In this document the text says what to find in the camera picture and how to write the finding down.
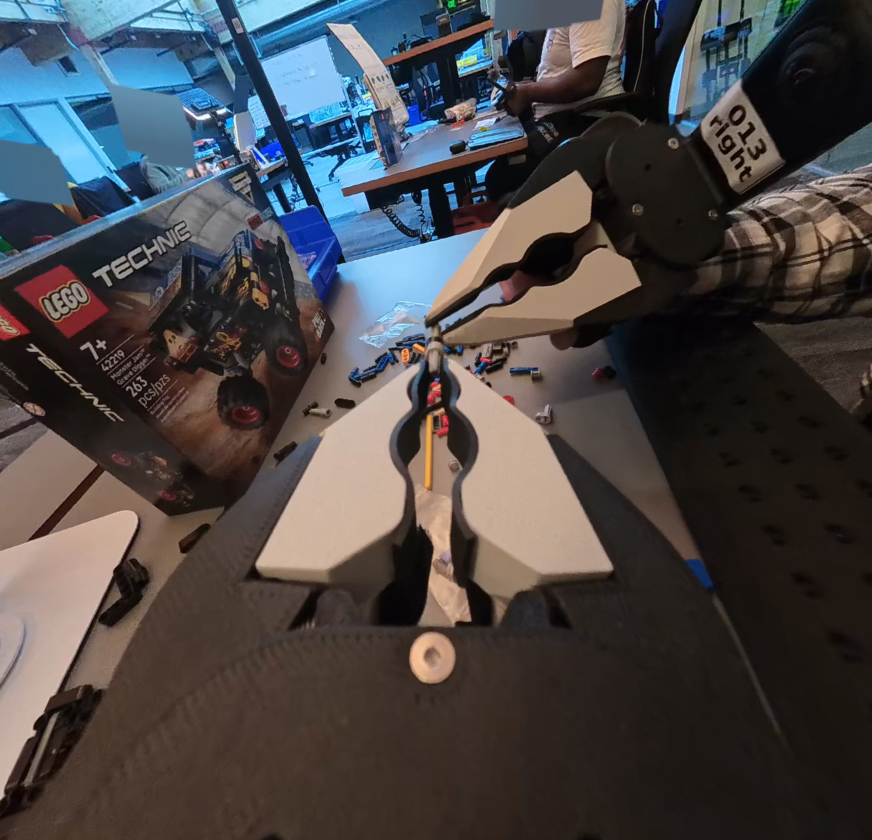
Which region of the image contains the small box on background table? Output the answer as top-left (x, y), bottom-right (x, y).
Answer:
top-left (371, 107), bottom-right (404, 168)

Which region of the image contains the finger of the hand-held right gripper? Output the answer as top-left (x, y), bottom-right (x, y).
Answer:
top-left (441, 246), bottom-right (644, 348)
top-left (424, 169), bottom-right (615, 328)

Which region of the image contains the wooden office table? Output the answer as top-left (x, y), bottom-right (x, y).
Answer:
top-left (341, 107), bottom-right (529, 238)

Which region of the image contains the toy set box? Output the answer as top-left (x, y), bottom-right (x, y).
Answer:
top-left (0, 162), bottom-right (336, 517)

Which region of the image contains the person's right hand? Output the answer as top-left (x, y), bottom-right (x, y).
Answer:
top-left (500, 268), bottom-right (542, 304)

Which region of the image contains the black toy joint connector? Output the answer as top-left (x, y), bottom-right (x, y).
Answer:
top-left (99, 558), bottom-right (151, 627)

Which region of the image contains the black toy frame part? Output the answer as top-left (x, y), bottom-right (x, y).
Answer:
top-left (0, 685), bottom-right (103, 817)

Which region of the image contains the empty clear plastic bag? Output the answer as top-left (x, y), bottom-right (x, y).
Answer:
top-left (359, 300), bottom-right (433, 349)

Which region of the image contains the black pole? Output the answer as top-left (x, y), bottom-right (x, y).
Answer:
top-left (201, 0), bottom-right (328, 224)

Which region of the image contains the black dimpled mat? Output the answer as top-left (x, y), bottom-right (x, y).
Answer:
top-left (606, 315), bottom-right (872, 840)

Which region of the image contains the clear zip bag with parts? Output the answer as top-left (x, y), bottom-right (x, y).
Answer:
top-left (416, 486), bottom-right (478, 623)

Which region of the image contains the person's right forearm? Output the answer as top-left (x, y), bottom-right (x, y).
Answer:
top-left (671, 182), bottom-right (872, 323)

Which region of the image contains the whiteboard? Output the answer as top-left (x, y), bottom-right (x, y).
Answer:
top-left (259, 36), bottom-right (348, 119)

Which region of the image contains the blue storage bin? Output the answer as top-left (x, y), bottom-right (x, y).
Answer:
top-left (279, 206), bottom-right (342, 303)

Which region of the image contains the black coiled cable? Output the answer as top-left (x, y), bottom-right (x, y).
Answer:
top-left (380, 199), bottom-right (426, 243)

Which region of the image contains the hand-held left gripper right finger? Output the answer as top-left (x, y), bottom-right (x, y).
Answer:
top-left (436, 365), bottom-right (615, 626)

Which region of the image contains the pile of small toy pins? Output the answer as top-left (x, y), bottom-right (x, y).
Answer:
top-left (347, 332), bottom-right (546, 439)

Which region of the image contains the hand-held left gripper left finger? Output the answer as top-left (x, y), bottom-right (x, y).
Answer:
top-left (254, 365), bottom-right (437, 626)

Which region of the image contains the black office chair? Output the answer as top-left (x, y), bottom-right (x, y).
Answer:
top-left (579, 0), bottom-right (716, 125)

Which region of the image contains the black grey toy axle assembly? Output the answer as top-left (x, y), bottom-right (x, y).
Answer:
top-left (421, 332), bottom-right (454, 378)

